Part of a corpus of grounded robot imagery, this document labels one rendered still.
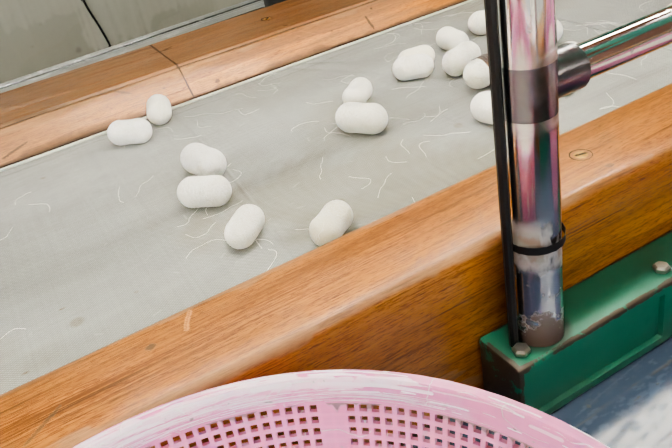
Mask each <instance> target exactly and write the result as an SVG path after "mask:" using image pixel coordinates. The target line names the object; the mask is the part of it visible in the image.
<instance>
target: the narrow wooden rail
mask: <svg viewBox="0 0 672 448"><path fill-rule="evenodd" d="M560 179H561V222H562V223H563V225H564V226H565V228H566V241H565V243H564V245H563V246H562V266H563V291H564V290H566V289H568V288H570V287H571V286H573V285H575V284H577V283H578V282H580V281H582V280H584V279H585V278H587V277H589V276H591V275H593V274H594V273H596V272H598V271H600V270H601V269H603V268H605V267H607V266H609V265H610V264H612V263H614V262H616V261H617V260H619V259H621V258H623V257H624V256H626V255H628V254H630V253H632V252H633V251H635V250H637V249H639V248H640V247H642V246H644V245H646V244H648V243H649V242H651V241H653V240H655V239H656V238H658V237H660V236H662V235H663V234H665V233H667V232H669V231H671V230H672V83H670V84H668V85H666V86H664V87H662V88H659V89H657V90H655V91H653V92H651V93H649V94H647V95H644V96H642V97H640V98H638V99H636V100H634V101H631V102H629V103H627V104H625V105H623V106H621V107H619V108H616V109H614V110H612V111H610V112H608V113H606V114H604V115H601V116H599V117H597V118H595V119H593V120H591V121H588V122H586V123H584V124H582V125H580V126H578V127H576V128H573V129H571V130H569V131H567V132H565V133H563V134H560ZM506 323H507V309H506V296H505V282H504V268H503V253H502V240H501V226H500V213H499V200H498V187H497V173H496V165H494V166H492V167H489V168H487V169H485V170H483V171H481V172H479V173H477V174H474V175H472V176H470V177H468V178H466V179H464V180H462V181H459V182H457V183H455V184H453V185H451V186H449V187H446V188H444V189H442V190H440V191H438V192H436V193H434V194H431V195H429V196H427V197H425V198H423V199H421V200H418V201H416V202H414V203H412V204H410V205H408V206H406V207H403V208H401V209H399V210H397V211H395V212H393V213H391V214H388V215H386V216H384V217H382V218H380V219H378V220H375V221H373V222H371V223H369V224H367V225H365V226H363V227H360V228H358V229H356V230H354V231H352V232H350V233H347V234H345V235H343V236H341V237H339V238H337V239H335V240H332V241H330V242H328V243H326V244H324V245H322V246H320V247H317V248H315V249H313V250H311V251H309V252H307V253H304V254H302V255H300V256H298V257H296V258H294V259H292V260H289V261H287V262H285V263H283V264H281V265H279V266H277V267H274V268H272V269H270V270H268V271H266V272H264V273H261V274H259V275H257V276H255V277H253V278H251V279H249V280H246V281H244V282H242V283H240V284H238V285H236V286H233V287H231V288H229V289H227V290H225V291H223V292H221V293H218V294H216V295H214V296H212V297H210V298H208V299H206V300H203V301H201V302H199V303H197V304H195V305H193V306H190V307H188V308H186V309H184V310H182V311H180V312H178V313H175V314H173V315H171V316H169V317H167V318H165V319H162V320H160V321H158V322H156V323H154V324H152V325H150V326H147V327H145V328H143V329H141V330H139V331H137V332H135V333H132V334H130V335H128V336H126V337H124V338H122V339H119V340H117V341H115V342H113V343H111V344H109V345H107V346H104V347H102V348H100V349H98V350H96V351H94V352H91V353H89V354H87V355H85V356H83V357H81V358H79V359H76V360H74V361H72V362H70V363H68V364H66V365H64V366H61V367H59V368H57V369H55V370H53V371H51V372H48V373H46V374H44V375H42V376H40V377H38V378H36V379H33V380H31V381H29V382H27V383H25V384H23V385H20V386H18V387H16V388H14V389H12V390H10V391H8V392H5V393H3V394H1V395H0V448H73V447H74V446H76V445H78V444H80V443H81V442H83V441H85V440H87V439H89V438H91V437H93V436H95V435H97V434H98V433H100V432H102V431H104V430H106V429H108V428H110V427H112V426H114V425H117V424H119V423H121V422H123V421H125V420H127V419H129V418H131V417H134V416H136V415H138V414H141V413H143V412H146V411H148V410H150V409H153V408H155V407H158V406H160V405H163V404H166V403H168V402H171V401H174V400H177V399H179V398H182V397H185V396H188V395H191V394H195V393H198V392H201V391H204V390H208V389H211V388H215V387H219V386H223V385H227V384H231V383H234V382H239V381H244V380H249V379H254V378H259V377H264V376H271V375H278V374H284V373H292V372H303V371H314V370H339V369H347V370H376V371H390V372H400V373H407V374H414V375H422V376H427V377H432V378H438V379H443V380H448V381H452V382H456V383H460V384H464V385H468V386H472V387H476V388H479V389H482V390H484V383H483V373H482V363H481V353H480V343H479V340H480V339H481V337H483V336H484V335H486V334H488V333H490V332H492V331H493V330H495V329H497V328H499V327H500V326H502V325H504V324H506Z"/></svg>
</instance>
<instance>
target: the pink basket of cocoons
mask: <svg viewBox="0 0 672 448"><path fill-rule="evenodd" d="M348 404H354V408H348ZM360 404H361V405H366V406H367V408H361V405H360ZM310 405H316V406H317V409H311V407H310ZM373 405H377V406H379V409H373ZM298 406H304V409H305V410H298ZM386 406H388V407H392V410H386ZM289 407H291V408H292V411H288V412H286V410H285V408H289ZM399 408H404V412H400V411H399ZM275 409H279V411H280V413H275V414H273V410H275ZM411 410H416V411H417V414H413V413H411ZM263 411H267V415H263V416H261V414H260V412H263ZM424 412H427V413H430V417H429V416H424ZM253 413H254V415H255V417H253V418H248V414H253ZM437 415H440V416H443V419H439V418H437ZM239 416H242V419H243V420H240V421H236V419H235V417H239ZM316 416H318V419H319V420H313V419H312V417H316ZM349 416H355V419H350V418H349ZM362 416H368V420H362ZM303 417H306V421H301V422H300V418H303ZM374 417H380V421H377V420H374ZM387 418H391V419H392V421H393V422H388V421H387ZM450 418H452V419H456V421H455V422H451V421H450ZM228 419H229V420H230V423H228V424H225V425H224V424H223V421H224V420H228ZM287 419H294V422H292V423H288V420H287ZM279 420H281V421H282V424H278V425H276V423H275V421H279ZM399 420H405V424H403V423H399ZM267 422H269V424H270V426H266V427H264V426H263V423H267ZM412 422H417V426H416V425H412ZM463 422H466V423H468V426H465V425H463ZM213 423H217V425H218V427H214V428H211V426H210V424H213ZM424 424H428V425H430V428H426V427H424ZM252 425H257V427H258V428H256V429H252V430H251V426H252ZM476 426H479V427H481V430H478V429H476ZM201 427H205V431H202V432H199V431H198V428H201ZM243 427H245V430H246V431H243V432H239V430H238V429H239V428H243ZM351 427H356V429H357V431H351ZM437 427H441V428H443V431H440V430H437ZM314 428H320V431H316V432H315V430H314ZM363 428H369V431H363ZM375 428H377V429H381V432H375ZM302 429H308V432H304V433H303V432H302ZM231 430H232V431H233V434H232V435H228V436H227V434H226V432H228V431H231ZM290 430H296V433H295V434H290ZM388 430H393V433H388ZM450 430H452V431H455V434H452V433H450ZM489 430H490V431H493V432H494V435H492V434H490V433H489ZM189 431H192V432H193V435H190V436H187V437H186V434H185V433H186V432H189ZM283 431H284V435H281V436H278V432H283ZM400 431H402V432H405V435H401V434H400ZM270 433H272V437H269V438H266V434H270ZM412 433H414V434H418V437H413V436H412ZM217 434H220V435H221V438H218V439H215V438H214V435H217ZM462 434H466V435H468V438H465V437H462ZM178 435H180V438H181V439H179V440H177V441H174V440H173V437H176V436H178ZM502 435H503V436H506V437H508V439H507V440H505V439H503V438H502ZM255 436H260V439H259V440H255V441H254V437H255ZM425 436H429V437H430V440H428V439H425ZM207 437H208V439H209V441H208V442H205V443H202V440H201V439H204V438H207ZM246 438H248V442H246V443H242V441H241V440H242V439H246ZM352 438H353V439H358V442H352ZM437 438H438V439H442V443H441V442H437ZM475 438H478V439H481V442H478V441H475ZM316 439H322V442H320V443H317V442H316ZM364 439H370V443H369V442H364ZM166 440H167V441H168V444H167V445H165V446H162V447H161V444H160V443H161V442H163V441H166ZM304 440H310V443H307V444H305V443H304ZM376 440H382V443H376ZM235 441H236V445H234V446H231V447H230V444H229V443H231V442H235ZM293 441H298V445H293V444H292V442H293ZM388 441H392V442H394V445H391V444H389V443H388ZM515 441H518V442H520V443H521V446H520V445H517V444H515ZM193 442H196V444H197V445H196V446H194V447H191V448H217V446H221V445H224V448H258V447H262V448H269V447H268V445H274V446H275V448H413V445H417V446H418V448H425V447H426V448H462V445H463V446H466V447H467V448H501V447H502V448H529V447H531V448H610V447H608V446H606V445H605V444H603V443H601V442H600V441H598V440H596V439H595V438H593V437H592V436H590V435H588V434H586V433H584V432H582V431H580V430H578V429H577V428H575V427H573V426H571V425H569V424H567V423H565V422H563V421H561V420H559V419H557V418H555V417H553V416H550V415H548V414H546V413H544V412H542V411H539V410H537V409H535V408H533V407H530V406H528V405H525V404H522V403H520V402H517V401H515V400H512V399H509V398H507V397H504V396H501V395H498V394H495V393H492V392H488V391H485V390H482V389H479V388H476V387H472V386H468V385H464V384H460V383H456V382H452V381H448V380H443V379H438V378H432V377H427V376H422V375H414V374H407V373H400V372H390V371H376V370H347V369H339V370H314V371H303V372H292V373H284V374H278V375H271V376H264V377H259V378H254V379H249V380H244V381H239V382H234V383H231V384H227V385H223V386H219V387H215V388H211V389H208V390H204V391H201V392H198V393H195V394H191V395H188V396H185V397H182V398H179V399H177V400H174V401H171V402H168V403H166V404H163V405H160V406H158V407H155V408H153V409H150V410H148V411H146V412H143V413H141V414H138V415H136V416H134V417H131V418H129V419H127V420H125V421H123V422H121V423H119V424H117V425H114V426H112V427H110V428H108V429H106V430H104V431H102V432H100V433H98V434H97V435H95V436H93V437H91V438H89V439H87V440H85V441H83V442H81V443H80V444H78V445H76V446H74V447H73V448H149V447H152V446H154V445H155V448H180V447H182V446H184V448H190V445H189V444H190V443H193ZM450 442H453V443H455V446H452V445H450ZM488 442H489V443H492V444H494V445H493V447H492V446H489V445H488ZM280 443H286V445H287V446H283V447H281V445H280ZM401 443H406V447H405V446H401Z"/></svg>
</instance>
